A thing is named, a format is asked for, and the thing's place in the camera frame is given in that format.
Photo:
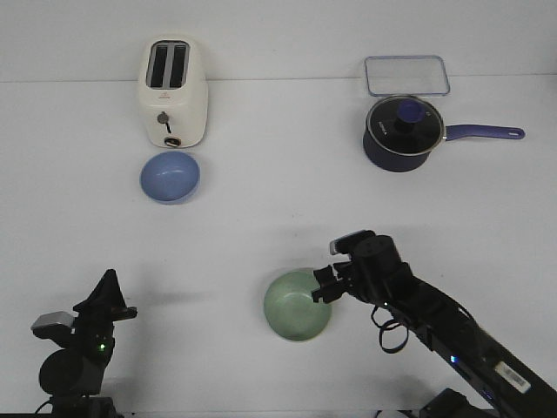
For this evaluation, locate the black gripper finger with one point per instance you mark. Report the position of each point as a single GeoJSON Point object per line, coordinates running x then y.
{"type": "Point", "coordinates": [100, 296]}
{"type": "Point", "coordinates": [114, 294]}
{"type": "Point", "coordinates": [324, 276]}
{"type": "Point", "coordinates": [328, 293]}

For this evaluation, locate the dark blue saucepan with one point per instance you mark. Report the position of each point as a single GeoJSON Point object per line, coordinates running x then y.
{"type": "Point", "coordinates": [397, 163]}

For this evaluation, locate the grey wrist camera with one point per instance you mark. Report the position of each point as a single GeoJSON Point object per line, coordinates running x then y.
{"type": "Point", "coordinates": [52, 325]}
{"type": "Point", "coordinates": [345, 244]}

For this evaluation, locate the cream two-slot toaster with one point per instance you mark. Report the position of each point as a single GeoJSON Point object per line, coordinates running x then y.
{"type": "Point", "coordinates": [173, 92]}

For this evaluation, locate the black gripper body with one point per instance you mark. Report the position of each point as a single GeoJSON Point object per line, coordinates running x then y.
{"type": "Point", "coordinates": [375, 273]}
{"type": "Point", "coordinates": [93, 330]}

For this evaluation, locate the clear container blue rim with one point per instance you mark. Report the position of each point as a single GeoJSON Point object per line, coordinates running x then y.
{"type": "Point", "coordinates": [423, 75]}

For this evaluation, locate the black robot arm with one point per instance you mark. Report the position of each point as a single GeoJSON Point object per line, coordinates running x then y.
{"type": "Point", "coordinates": [73, 375]}
{"type": "Point", "coordinates": [445, 327]}

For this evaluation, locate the green bowl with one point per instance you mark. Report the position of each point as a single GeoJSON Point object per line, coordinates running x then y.
{"type": "Point", "coordinates": [289, 308]}

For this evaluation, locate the glass pot lid blue knob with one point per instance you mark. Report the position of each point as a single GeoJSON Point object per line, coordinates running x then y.
{"type": "Point", "coordinates": [405, 125]}

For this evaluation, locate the blue bowl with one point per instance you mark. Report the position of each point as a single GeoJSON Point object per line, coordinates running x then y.
{"type": "Point", "coordinates": [170, 178]}

